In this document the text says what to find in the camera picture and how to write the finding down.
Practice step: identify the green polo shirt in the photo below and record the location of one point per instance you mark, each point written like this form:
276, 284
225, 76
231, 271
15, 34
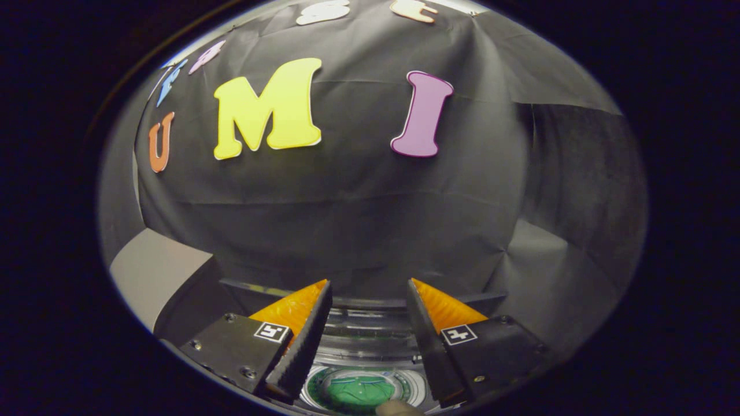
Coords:
358, 393

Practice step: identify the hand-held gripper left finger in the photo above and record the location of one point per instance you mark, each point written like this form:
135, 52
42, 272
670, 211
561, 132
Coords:
300, 352

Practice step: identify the grey cabinet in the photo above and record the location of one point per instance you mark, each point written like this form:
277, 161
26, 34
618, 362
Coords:
150, 271

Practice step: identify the dark grey washing machine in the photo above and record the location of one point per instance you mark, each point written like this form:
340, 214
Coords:
370, 346

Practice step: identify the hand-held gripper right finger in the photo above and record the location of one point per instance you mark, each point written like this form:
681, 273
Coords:
430, 352

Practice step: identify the black backdrop cloth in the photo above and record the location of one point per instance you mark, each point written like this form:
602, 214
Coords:
358, 219

